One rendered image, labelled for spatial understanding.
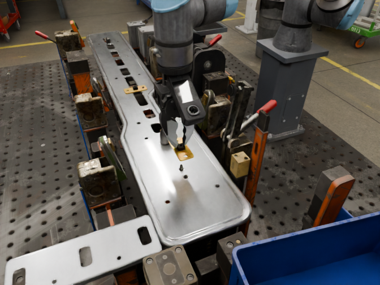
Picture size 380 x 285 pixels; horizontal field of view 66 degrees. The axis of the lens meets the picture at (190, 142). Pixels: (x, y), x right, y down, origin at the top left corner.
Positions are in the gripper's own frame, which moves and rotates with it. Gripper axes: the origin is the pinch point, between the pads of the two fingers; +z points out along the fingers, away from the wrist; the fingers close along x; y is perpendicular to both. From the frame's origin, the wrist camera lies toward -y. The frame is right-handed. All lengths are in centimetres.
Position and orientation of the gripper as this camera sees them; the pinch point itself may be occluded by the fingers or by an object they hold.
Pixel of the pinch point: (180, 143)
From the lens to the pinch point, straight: 71.7
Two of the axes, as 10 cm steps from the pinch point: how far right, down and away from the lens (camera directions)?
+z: 0.1, 7.8, 6.2
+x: -9.2, 2.5, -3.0
